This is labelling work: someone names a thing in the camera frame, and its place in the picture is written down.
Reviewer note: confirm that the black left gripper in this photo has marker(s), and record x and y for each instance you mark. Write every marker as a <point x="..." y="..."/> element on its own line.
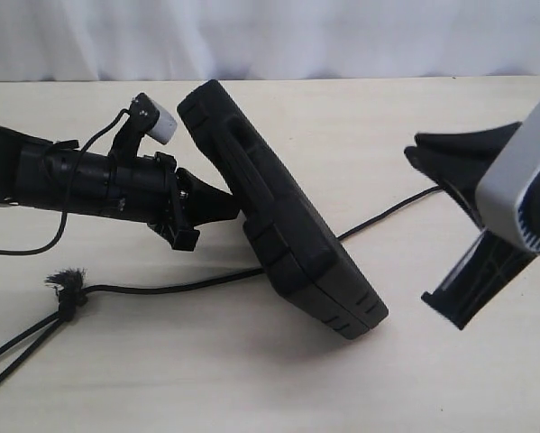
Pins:
<point x="142" y="192"/>

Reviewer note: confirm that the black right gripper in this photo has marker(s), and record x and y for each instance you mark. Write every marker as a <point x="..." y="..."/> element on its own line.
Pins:
<point x="456" y="163"/>

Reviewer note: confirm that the black plastic carrying case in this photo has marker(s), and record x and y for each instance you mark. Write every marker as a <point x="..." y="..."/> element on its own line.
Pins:
<point x="303" y="259"/>

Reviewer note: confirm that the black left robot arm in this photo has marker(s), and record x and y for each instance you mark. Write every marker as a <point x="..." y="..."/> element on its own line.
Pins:
<point x="39" y="173"/>

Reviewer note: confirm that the white backdrop curtain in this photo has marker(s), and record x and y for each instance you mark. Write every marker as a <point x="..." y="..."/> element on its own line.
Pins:
<point x="193" y="40"/>

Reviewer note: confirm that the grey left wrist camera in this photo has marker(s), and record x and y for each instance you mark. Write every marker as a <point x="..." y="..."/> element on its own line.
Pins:
<point x="152" y="119"/>

